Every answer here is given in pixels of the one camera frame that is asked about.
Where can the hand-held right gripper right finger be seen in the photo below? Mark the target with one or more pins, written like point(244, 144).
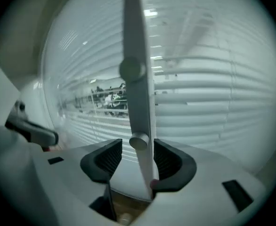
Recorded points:
point(182, 171)

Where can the person's right hand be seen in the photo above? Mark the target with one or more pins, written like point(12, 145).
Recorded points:
point(154, 183)

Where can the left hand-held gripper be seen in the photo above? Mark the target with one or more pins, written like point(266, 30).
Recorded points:
point(19, 113)

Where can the metal window frame post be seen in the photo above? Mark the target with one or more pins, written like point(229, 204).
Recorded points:
point(138, 107)

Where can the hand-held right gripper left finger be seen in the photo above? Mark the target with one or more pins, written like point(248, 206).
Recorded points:
point(93, 168)

